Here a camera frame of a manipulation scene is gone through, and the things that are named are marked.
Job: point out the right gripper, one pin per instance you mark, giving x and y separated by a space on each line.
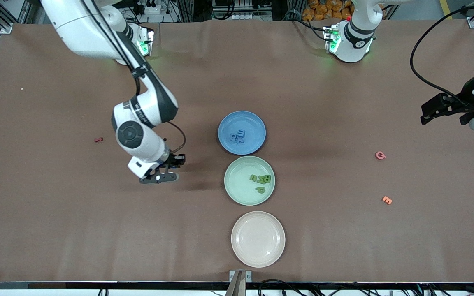
174 160

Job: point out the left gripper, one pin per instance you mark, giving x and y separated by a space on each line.
465 105

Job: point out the blue foam letter a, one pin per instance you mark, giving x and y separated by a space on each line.
231 137

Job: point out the blue foam letter E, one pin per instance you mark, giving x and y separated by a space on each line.
241 133

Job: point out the green foam letter B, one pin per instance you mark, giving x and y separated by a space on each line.
267 179

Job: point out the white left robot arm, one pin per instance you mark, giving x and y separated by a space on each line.
356 41

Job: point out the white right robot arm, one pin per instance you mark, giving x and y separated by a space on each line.
154 98

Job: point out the green round plate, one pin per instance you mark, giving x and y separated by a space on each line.
239 185

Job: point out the blue round plate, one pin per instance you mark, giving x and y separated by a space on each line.
241 121

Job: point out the red foam letter G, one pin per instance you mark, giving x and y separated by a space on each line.
377 155

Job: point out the orange foam letter E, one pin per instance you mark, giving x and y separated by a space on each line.
387 200

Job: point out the pink round plate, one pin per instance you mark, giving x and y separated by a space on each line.
257 239

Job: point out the brown table cover sheet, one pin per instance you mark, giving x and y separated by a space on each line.
303 90

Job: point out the long white power strip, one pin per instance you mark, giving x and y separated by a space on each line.
251 16

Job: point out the bag of orange items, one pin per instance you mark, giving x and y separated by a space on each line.
323 10

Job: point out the grey metal table bracket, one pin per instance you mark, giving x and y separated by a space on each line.
240 279

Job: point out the black table edge rail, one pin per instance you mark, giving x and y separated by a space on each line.
97 285

